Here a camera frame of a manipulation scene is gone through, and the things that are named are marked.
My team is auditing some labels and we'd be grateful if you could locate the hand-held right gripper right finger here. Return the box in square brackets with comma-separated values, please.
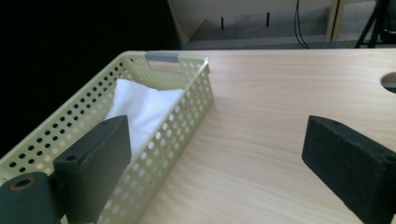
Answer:
[301, 115, 396, 224]

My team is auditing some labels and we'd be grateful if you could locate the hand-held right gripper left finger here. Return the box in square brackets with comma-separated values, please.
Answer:
[52, 114, 133, 224]

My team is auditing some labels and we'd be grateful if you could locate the white cloth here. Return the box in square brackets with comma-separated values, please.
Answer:
[105, 77, 185, 161]

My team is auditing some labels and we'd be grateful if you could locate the pale green perforated plastic basket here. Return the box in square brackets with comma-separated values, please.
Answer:
[0, 49, 215, 224]

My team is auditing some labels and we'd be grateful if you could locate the light wooden post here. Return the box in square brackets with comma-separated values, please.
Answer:
[324, 0, 347, 42]

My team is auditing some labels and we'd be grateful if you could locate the black wall cable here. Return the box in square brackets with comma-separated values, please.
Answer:
[293, 0, 311, 50]

